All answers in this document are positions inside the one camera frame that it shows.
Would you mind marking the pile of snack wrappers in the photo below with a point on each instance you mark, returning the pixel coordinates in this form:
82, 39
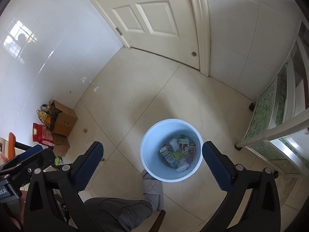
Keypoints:
175, 156

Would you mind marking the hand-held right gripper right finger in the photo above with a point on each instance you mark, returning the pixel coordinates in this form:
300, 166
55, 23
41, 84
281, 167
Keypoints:
217, 166

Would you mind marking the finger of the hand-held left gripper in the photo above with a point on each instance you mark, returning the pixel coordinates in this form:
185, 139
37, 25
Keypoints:
30, 152
47, 158

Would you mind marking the red rice bag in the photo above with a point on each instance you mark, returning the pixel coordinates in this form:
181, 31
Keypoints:
42, 135

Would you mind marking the person's left hand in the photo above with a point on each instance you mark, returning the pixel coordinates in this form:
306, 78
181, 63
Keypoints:
17, 222

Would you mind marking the dark patterned bag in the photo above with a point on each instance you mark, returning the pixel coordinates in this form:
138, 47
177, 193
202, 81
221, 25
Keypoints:
55, 117

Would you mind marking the person's grey trouser leg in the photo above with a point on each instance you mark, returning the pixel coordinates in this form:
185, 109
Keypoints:
115, 212

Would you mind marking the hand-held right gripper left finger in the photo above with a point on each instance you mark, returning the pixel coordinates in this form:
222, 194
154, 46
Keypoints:
89, 164

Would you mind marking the small cardboard box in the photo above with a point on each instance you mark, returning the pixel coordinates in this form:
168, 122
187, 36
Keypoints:
60, 145

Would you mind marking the small green packet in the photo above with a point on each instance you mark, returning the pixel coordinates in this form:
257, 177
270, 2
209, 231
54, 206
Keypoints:
58, 161

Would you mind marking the grey slipper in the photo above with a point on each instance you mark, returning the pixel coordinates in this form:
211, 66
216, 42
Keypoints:
153, 191

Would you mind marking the yellow cooking oil bottle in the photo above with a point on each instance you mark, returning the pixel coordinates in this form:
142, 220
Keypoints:
43, 118

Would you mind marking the large cardboard box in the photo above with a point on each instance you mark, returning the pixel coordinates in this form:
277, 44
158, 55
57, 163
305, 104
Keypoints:
65, 120

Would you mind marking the orange round table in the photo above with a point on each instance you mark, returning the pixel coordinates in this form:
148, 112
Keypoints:
12, 145

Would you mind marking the white panelled door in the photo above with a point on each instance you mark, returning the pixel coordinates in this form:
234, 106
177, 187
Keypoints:
149, 17

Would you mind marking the light blue plastic bucket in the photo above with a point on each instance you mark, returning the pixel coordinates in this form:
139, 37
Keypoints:
154, 145

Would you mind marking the green glass white cabinet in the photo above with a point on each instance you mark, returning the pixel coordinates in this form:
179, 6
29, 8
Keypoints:
265, 125

